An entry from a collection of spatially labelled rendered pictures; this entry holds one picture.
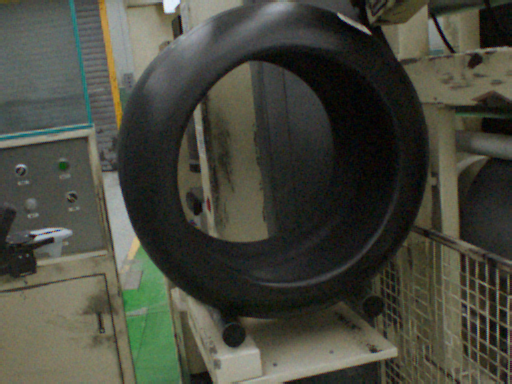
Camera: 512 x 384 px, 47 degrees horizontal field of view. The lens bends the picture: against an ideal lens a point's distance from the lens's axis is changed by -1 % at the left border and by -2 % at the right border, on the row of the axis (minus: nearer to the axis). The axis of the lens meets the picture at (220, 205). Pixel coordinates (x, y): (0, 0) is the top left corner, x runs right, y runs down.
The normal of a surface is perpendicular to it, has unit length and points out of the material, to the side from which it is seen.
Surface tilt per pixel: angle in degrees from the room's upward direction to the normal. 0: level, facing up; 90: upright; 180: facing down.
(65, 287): 90
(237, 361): 90
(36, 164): 90
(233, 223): 90
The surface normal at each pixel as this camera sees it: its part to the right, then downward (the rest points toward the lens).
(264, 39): 0.15, 0.00
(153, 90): -0.48, -0.22
